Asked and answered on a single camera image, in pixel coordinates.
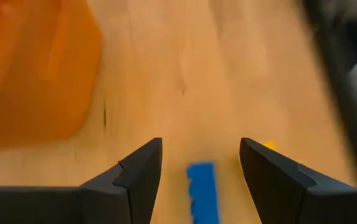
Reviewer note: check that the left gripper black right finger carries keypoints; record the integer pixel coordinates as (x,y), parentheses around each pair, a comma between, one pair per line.
(278,193)

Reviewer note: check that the orange plastic bin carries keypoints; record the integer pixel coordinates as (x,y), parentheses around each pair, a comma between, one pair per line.
(25,77)

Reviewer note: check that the long yellow block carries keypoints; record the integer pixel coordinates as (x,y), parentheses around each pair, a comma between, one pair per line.
(269,145)

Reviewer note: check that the blue rectangular block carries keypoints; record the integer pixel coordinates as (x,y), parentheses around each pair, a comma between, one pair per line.
(203,193)

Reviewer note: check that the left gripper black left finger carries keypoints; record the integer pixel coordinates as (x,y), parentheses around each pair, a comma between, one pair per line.
(128,193)

